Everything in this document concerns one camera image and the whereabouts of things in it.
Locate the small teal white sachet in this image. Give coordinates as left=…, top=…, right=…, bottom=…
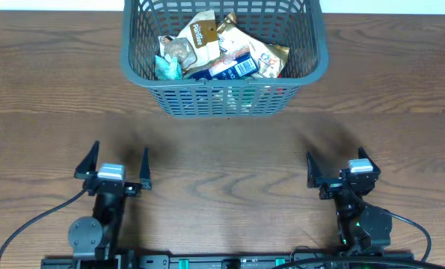
left=155, top=55, right=182, bottom=81

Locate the gold foil food pouch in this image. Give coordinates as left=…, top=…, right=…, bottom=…
left=216, top=12, right=289, bottom=78

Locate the tissue pocket pack bundle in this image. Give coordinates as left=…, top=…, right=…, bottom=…
left=183, top=46, right=259, bottom=80

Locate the beige snack bag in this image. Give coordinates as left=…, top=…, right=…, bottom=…
left=159, top=10, right=221, bottom=72

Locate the green lid jar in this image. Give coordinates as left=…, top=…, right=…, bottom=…
left=231, top=89, right=256, bottom=109

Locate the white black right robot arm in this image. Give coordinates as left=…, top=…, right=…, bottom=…
left=306, top=147, right=392, bottom=256

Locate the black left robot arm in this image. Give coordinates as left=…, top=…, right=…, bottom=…
left=68, top=140, right=152, bottom=261

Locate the grey plastic basket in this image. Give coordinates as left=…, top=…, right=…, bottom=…
left=120, top=0, right=329, bottom=118

